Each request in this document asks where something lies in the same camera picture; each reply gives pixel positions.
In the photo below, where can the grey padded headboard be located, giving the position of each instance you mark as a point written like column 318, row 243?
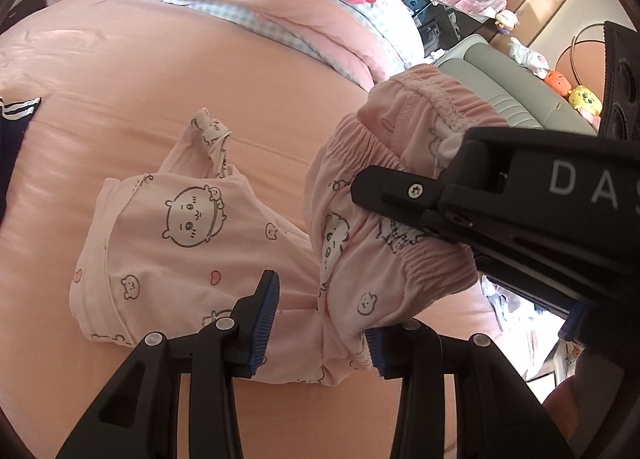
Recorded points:
column 505, row 89

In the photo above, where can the white plush toy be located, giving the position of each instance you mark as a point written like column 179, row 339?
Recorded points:
column 527, row 56

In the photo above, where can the pink checked quilt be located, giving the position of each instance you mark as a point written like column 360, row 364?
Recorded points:
column 300, row 9

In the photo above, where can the person's right forearm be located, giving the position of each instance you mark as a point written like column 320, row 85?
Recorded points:
column 565, row 404

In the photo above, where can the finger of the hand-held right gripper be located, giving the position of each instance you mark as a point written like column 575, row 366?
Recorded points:
column 390, row 191

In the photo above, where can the orange plush toy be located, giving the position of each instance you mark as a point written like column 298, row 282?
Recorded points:
column 556, row 83

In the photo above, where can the pink bed sheet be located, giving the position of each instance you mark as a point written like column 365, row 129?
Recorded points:
column 125, row 49

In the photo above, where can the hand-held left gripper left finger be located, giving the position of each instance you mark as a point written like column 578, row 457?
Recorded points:
column 262, row 324

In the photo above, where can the pink printed pajama pants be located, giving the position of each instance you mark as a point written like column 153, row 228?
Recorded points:
column 350, row 139

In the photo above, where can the navy striped track pants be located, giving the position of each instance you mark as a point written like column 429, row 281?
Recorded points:
column 10, row 149

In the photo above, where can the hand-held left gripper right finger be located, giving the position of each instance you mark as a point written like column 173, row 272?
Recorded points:
column 380, row 354

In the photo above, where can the yellow plush toy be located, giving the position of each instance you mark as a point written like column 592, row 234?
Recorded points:
column 585, row 101

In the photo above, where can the small purple plush toy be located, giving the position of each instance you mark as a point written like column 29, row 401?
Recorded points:
column 507, row 21

